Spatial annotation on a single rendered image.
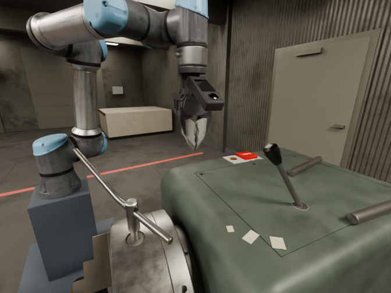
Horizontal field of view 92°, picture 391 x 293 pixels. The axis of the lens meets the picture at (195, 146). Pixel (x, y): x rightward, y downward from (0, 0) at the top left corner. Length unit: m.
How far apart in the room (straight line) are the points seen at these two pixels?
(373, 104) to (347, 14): 1.17
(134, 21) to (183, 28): 0.10
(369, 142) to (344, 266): 2.85
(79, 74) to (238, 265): 0.79
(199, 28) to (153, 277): 0.50
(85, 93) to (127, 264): 0.66
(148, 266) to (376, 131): 3.05
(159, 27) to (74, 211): 0.75
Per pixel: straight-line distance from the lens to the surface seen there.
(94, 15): 0.47
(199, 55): 0.48
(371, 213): 0.53
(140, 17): 0.50
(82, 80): 0.87
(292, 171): 0.65
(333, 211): 0.53
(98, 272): 0.52
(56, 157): 0.90
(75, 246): 1.04
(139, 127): 6.51
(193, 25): 0.49
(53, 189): 0.93
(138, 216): 0.35
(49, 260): 1.06
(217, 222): 0.41
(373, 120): 3.18
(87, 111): 0.90
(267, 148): 0.41
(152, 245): 0.40
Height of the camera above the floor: 1.51
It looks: 17 degrees down
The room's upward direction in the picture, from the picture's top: straight up
